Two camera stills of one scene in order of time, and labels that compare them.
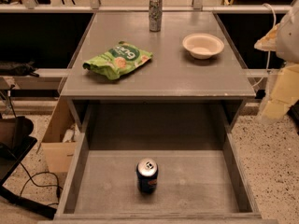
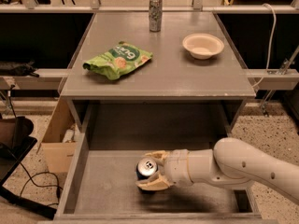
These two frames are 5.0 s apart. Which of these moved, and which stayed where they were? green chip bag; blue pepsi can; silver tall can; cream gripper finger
Moved: cream gripper finger
Stayed: green chip bag; blue pepsi can; silver tall can
